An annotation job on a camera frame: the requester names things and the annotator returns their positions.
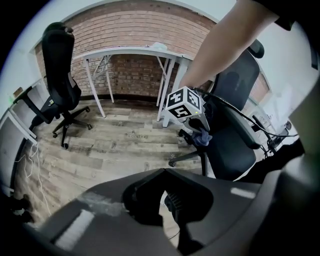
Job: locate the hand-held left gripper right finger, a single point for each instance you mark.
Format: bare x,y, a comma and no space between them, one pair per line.
220,205

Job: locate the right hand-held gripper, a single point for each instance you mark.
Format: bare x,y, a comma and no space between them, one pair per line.
183,105

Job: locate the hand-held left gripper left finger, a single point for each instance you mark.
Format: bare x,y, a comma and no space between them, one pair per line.
105,225

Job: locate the blue cloth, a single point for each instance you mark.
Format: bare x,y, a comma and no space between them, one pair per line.
203,138

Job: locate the large black mesh office chair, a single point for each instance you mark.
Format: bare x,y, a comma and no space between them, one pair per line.
235,82

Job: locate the person's right forearm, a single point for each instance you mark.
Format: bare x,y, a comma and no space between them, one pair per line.
225,45

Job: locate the small white object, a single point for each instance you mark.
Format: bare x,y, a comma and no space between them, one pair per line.
160,46

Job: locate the white table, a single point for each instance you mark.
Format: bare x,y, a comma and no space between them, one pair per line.
130,51

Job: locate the white desk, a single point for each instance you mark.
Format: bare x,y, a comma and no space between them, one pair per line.
15,125

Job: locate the small brown box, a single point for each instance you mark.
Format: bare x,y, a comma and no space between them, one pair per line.
17,92

